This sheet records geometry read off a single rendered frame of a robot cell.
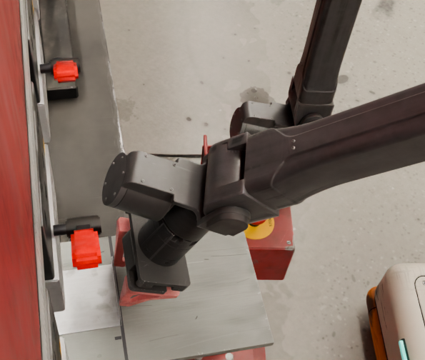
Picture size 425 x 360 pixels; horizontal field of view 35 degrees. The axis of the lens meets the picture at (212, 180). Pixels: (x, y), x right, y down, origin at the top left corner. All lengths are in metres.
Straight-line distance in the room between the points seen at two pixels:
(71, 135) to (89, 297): 0.39
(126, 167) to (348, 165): 0.22
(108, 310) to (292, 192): 0.33
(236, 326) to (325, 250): 1.29
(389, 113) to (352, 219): 1.66
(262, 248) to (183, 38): 1.58
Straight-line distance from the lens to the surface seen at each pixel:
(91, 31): 1.34
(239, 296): 0.87
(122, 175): 0.67
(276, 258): 1.20
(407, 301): 1.78
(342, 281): 2.08
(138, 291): 0.76
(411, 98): 0.56
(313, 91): 1.05
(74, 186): 1.10
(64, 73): 0.65
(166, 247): 0.74
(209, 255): 0.89
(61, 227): 0.60
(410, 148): 0.56
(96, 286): 0.86
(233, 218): 0.63
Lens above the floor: 1.77
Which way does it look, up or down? 54 degrees down
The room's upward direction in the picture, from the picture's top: 9 degrees clockwise
